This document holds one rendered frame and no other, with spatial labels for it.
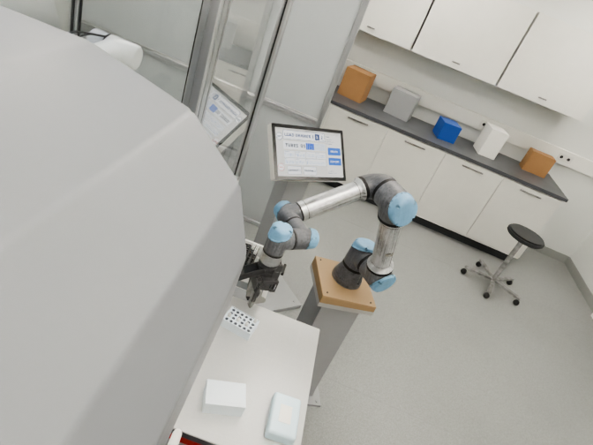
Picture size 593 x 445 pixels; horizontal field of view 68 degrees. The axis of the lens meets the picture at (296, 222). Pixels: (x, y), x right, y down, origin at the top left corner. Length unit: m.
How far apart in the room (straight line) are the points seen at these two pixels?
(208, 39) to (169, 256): 0.64
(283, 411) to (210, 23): 1.14
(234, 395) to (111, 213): 1.06
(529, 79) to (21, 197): 4.73
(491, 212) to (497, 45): 1.62
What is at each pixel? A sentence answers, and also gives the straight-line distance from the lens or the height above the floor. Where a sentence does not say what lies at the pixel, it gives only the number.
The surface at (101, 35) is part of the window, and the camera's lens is 1.21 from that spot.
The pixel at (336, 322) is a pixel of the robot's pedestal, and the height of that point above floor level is 0.60.
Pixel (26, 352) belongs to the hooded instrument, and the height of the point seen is 1.69.
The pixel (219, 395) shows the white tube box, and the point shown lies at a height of 0.81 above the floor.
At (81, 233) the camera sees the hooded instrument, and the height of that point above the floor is 1.71.
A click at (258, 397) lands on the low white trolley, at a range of 1.58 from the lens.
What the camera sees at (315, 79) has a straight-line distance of 3.22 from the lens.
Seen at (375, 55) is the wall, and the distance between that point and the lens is 5.15.
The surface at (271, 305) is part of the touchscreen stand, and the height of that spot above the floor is 0.03.
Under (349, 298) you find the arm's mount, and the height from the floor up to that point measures 0.80.
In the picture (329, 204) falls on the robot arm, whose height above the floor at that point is 1.28.
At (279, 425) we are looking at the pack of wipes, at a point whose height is 0.80.
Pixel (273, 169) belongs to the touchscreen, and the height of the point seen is 1.00.
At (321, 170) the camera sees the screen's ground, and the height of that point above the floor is 1.01.
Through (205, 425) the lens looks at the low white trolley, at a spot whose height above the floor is 0.76.
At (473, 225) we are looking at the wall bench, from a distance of 4.98.
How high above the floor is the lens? 2.01
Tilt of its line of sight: 30 degrees down
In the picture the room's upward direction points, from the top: 22 degrees clockwise
